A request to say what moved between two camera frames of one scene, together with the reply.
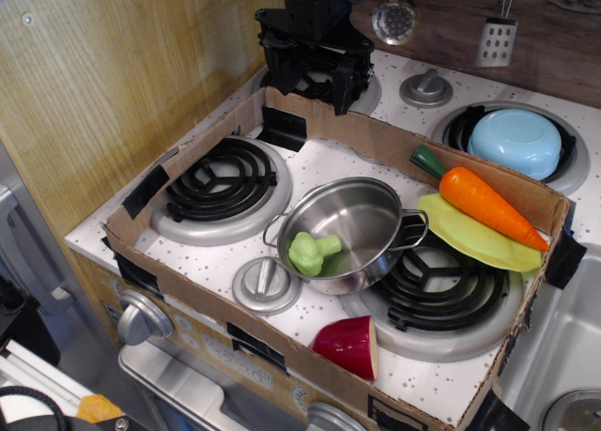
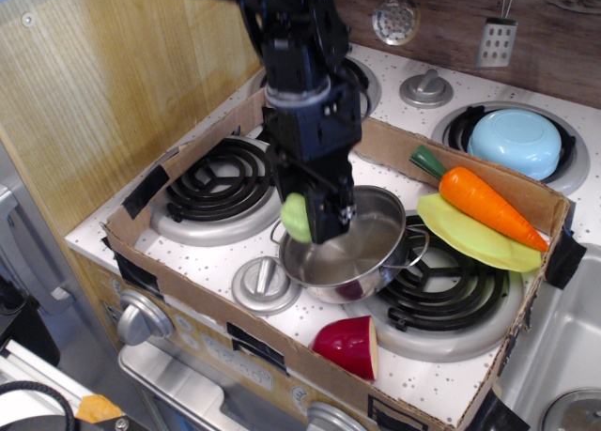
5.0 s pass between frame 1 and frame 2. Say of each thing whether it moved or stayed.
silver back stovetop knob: stayed
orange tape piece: stayed
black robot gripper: moved
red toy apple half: stayed
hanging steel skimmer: stayed
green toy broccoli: moved
